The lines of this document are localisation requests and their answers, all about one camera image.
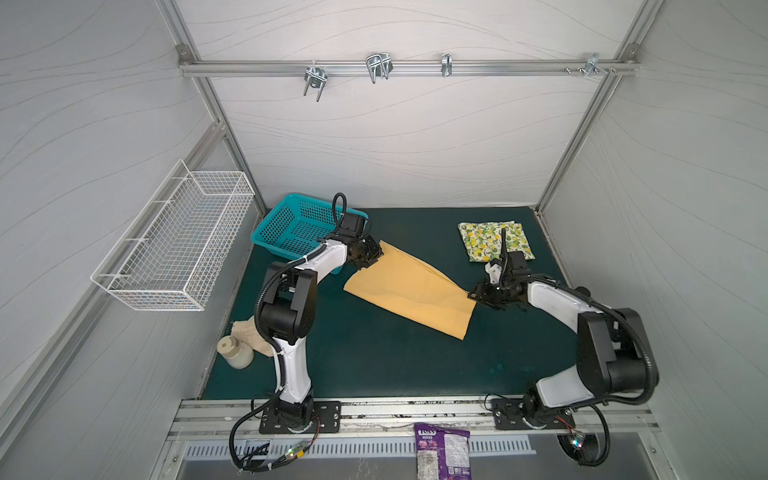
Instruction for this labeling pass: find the metal u-bolt clamp middle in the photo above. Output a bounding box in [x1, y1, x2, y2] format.
[365, 52, 393, 84]

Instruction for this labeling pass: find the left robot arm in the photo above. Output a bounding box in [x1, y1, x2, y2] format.
[254, 212, 383, 430]

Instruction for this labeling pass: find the teal plastic basket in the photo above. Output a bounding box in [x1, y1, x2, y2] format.
[251, 192, 370, 280]

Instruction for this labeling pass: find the green table mat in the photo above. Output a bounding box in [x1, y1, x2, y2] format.
[202, 206, 578, 401]

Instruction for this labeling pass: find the white wire basket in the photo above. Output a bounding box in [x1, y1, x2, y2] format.
[91, 160, 254, 312]

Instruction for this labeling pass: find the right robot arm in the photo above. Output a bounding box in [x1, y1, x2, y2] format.
[468, 251, 660, 429]

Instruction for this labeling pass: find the small metal hook clamp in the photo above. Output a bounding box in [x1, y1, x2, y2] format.
[441, 53, 453, 78]

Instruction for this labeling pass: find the right base cable bundle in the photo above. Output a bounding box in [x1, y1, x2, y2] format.
[554, 403, 612, 468]

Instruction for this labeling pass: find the lemon print skirt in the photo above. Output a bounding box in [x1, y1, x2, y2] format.
[458, 221, 535, 263]

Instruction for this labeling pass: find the aluminium crossbar rail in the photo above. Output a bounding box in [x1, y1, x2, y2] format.
[180, 57, 641, 78]

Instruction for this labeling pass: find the left base cable bundle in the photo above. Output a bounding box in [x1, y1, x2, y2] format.
[227, 395, 322, 475]

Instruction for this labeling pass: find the beige knit glove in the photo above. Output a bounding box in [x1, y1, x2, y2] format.
[231, 317, 274, 358]

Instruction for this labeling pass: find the metal u-bolt clamp left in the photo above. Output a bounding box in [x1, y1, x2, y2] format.
[303, 65, 328, 102]

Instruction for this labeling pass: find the base cable bundle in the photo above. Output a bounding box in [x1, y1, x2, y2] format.
[554, 403, 612, 468]
[227, 395, 322, 475]

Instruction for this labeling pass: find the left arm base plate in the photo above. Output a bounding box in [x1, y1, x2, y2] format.
[259, 399, 341, 434]

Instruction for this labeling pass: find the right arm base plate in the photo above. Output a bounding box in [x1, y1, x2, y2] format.
[486, 397, 576, 431]

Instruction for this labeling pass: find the metal u-bolt clamp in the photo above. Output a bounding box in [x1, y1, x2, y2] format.
[365, 52, 393, 84]
[303, 65, 328, 102]

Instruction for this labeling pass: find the tan yellow skirt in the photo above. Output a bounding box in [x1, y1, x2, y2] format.
[344, 241, 476, 340]

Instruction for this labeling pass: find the aluminium front rail frame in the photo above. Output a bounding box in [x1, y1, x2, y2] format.
[166, 394, 661, 441]

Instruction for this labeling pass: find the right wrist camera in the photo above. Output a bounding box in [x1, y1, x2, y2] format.
[484, 259, 503, 285]

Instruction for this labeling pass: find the cream bottle left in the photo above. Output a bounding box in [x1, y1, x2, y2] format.
[216, 335, 254, 370]

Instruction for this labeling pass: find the purple snack bag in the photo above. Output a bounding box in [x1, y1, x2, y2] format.
[414, 423, 472, 480]

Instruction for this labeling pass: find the metal bracket right end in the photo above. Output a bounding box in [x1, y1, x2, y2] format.
[563, 53, 618, 78]

